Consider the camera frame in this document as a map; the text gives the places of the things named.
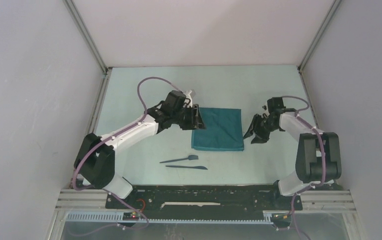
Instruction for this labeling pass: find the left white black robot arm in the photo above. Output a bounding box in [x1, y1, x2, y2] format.
[74, 89, 205, 208]

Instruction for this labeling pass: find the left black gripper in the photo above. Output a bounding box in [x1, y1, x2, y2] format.
[171, 103, 206, 131]

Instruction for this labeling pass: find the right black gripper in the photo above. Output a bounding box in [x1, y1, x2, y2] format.
[242, 113, 278, 144]

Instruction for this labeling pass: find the aluminium frame extrusion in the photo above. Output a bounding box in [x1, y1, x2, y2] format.
[46, 188, 112, 240]

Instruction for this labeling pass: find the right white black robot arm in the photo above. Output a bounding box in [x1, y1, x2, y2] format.
[243, 96, 342, 209]

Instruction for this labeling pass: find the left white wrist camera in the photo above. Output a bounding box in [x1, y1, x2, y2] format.
[183, 89, 195, 108]

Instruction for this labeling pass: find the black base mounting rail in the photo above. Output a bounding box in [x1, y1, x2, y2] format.
[105, 184, 303, 220]

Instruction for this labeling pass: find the teal cloth napkin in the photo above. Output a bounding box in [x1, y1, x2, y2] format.
[191, 107, 244, 152]

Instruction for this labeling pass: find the dark plastic knife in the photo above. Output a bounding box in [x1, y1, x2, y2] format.
[166, 165, 208, 170]

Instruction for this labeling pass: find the white slotted cable duct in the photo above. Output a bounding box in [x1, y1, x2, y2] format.
[65, 211, 291, 225]

